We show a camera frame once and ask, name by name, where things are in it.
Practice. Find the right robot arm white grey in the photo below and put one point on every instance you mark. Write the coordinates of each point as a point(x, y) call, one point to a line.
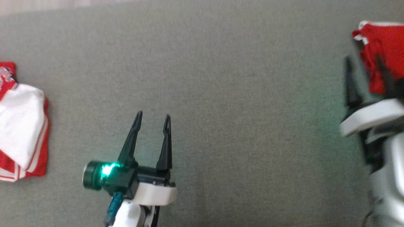
point(388, 176)

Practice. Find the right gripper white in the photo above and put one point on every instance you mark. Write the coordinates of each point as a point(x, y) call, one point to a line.
point(372, 116)

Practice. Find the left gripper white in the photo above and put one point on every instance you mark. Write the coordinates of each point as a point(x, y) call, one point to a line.
point(148, 186)

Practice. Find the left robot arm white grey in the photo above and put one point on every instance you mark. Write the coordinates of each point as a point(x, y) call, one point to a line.
point(132, 216)

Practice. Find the red garment with white trim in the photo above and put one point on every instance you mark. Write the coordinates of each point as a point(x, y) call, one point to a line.
point(385, 47)

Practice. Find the red shorts with white panel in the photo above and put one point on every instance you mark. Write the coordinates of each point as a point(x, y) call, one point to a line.
point(22, 126)

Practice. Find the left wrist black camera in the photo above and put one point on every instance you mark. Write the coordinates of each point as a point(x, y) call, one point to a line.
point(94, 176)

